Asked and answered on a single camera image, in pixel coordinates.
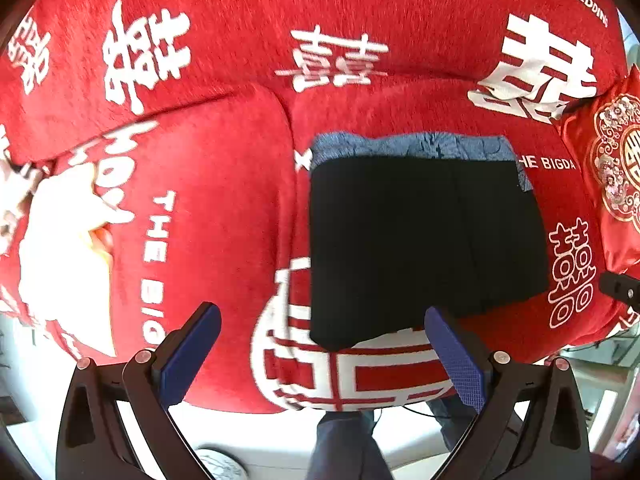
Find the red embroidered cushion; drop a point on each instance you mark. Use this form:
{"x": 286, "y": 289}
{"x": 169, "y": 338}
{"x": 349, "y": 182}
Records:
{"x": 612, "y": 160}

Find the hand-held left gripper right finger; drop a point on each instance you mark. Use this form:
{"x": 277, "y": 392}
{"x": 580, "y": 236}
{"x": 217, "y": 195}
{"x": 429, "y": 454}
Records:
{"x": 457, "y": 362}

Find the round white patterned object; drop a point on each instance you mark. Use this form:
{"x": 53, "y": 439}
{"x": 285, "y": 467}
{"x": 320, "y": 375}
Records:
{"x": 222, "y": 466}

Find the person's grey trouser leg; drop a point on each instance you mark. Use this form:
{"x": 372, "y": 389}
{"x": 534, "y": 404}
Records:
{"x": 345, "y": 447}
{"x": 452, "y": 422}

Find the red printed sofa cover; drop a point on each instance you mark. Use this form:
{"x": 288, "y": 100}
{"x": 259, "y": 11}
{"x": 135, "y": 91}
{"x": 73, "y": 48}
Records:
{"x": 215, "y": 220}

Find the white cloth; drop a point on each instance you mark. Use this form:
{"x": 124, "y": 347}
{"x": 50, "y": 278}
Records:
{"x": 65, "y": 260}

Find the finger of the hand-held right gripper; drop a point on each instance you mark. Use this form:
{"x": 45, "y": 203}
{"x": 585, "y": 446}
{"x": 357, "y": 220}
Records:
{"x": 622, "y": 289}

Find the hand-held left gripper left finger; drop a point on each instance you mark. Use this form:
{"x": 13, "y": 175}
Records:
{"x": 192, "y": 350}

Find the dark navy pants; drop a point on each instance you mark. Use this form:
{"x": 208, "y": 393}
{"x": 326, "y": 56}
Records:
{"x": 415, "y": 240}

